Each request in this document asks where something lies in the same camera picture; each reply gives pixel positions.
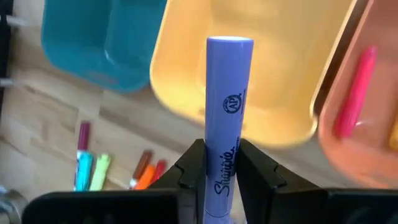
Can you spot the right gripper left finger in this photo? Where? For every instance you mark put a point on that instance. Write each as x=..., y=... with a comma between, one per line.
x=186, y=186

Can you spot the red capped thin marker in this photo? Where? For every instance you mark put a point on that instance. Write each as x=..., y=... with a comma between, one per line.
x=159, y=169

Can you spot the turquoise highlighter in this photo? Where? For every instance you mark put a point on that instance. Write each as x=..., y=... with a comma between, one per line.
x=84, y=171

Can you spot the orange highlighter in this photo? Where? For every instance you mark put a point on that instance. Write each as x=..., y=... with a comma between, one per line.
x=145, y=178

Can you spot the pink highlighter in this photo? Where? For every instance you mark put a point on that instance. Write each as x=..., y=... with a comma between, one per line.
x=357, y=93

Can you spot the teal plastic bin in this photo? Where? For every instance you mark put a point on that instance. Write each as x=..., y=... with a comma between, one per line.
x=93, y=37

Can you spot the purple highlighter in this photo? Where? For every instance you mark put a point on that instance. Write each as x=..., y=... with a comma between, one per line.
x=228, y=77

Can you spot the orange plastic bin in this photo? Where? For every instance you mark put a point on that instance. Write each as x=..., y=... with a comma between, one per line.
x=382, y=109

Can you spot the yellow plastic bin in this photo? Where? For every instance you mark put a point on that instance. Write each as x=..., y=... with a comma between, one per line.
x=280, y=62

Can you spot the light green highlighter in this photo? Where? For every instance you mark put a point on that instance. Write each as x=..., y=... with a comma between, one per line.
x=100, y=172

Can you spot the brown capped thin marker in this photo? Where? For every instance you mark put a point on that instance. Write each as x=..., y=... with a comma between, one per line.
x=143, y=163

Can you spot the maroon capped thin marker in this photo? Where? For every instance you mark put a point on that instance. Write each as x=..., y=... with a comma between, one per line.
x=84, y=137

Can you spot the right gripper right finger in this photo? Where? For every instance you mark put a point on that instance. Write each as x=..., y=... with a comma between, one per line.
x=258, y=186

